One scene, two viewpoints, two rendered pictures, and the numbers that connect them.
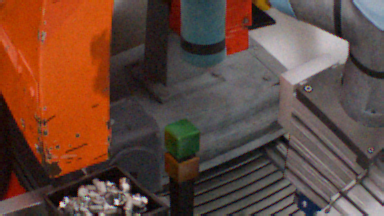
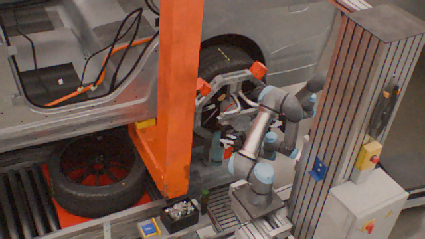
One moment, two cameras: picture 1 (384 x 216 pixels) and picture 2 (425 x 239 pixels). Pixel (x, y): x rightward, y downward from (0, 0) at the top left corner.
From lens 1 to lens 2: 1.60 m
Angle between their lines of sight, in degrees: 4
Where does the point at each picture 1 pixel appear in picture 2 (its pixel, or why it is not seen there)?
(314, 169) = (238, 210)
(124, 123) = (193, 178)
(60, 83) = (173, 176)
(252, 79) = not seen: hidden behind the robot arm
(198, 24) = (216, 155)
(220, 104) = (222, 169)
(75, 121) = (177, 184)
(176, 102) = (210, 167)
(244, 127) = (228, 176)
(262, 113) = not seen: hidden behind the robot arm
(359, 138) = (250, 210)
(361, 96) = (252, 198)
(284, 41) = not seen: hidden behind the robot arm
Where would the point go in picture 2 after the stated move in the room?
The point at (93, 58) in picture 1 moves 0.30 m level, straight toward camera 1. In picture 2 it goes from (184, 170) to (181, 208)
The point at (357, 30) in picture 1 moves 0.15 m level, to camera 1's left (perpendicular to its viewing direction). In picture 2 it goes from (254, 182) to (226, 178)
